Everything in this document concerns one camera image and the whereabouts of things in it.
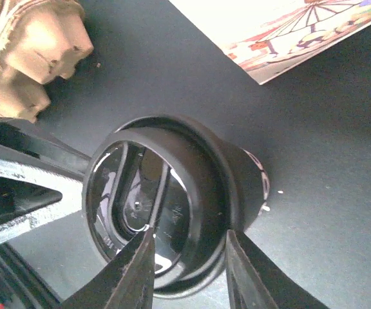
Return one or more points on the black coffee lid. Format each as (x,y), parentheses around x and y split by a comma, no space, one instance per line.
(173,175)

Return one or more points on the printed Cream Bear paper bag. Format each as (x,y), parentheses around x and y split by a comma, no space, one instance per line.
(269,37)

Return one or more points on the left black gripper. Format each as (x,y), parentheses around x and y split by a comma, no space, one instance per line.
(40,182)

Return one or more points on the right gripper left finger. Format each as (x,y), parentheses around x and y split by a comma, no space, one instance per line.
(127,281)

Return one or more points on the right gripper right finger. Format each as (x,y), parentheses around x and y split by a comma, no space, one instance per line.
(255,281)

